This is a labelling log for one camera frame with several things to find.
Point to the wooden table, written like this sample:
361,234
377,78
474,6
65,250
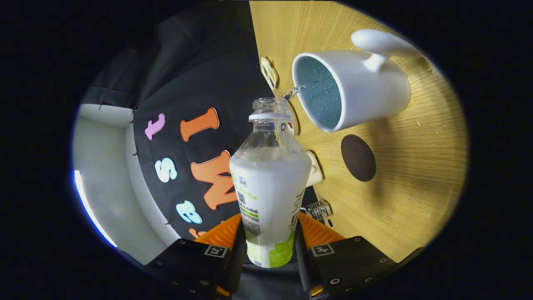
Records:
408,187

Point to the small glass jar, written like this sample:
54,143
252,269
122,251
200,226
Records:
320,209

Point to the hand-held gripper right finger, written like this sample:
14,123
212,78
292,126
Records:
349,262

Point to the oval white plate brown food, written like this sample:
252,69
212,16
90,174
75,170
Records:
295,121

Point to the clear juice bottle white label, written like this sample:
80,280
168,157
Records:
270,187

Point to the black backdrop cloth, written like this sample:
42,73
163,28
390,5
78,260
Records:
208,75

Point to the white toaster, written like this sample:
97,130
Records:
315,171

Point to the divided white snack dish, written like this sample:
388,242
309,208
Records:
269,73

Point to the dark brown round coaster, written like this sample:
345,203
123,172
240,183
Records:
358,158

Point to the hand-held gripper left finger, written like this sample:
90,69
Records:
191,262

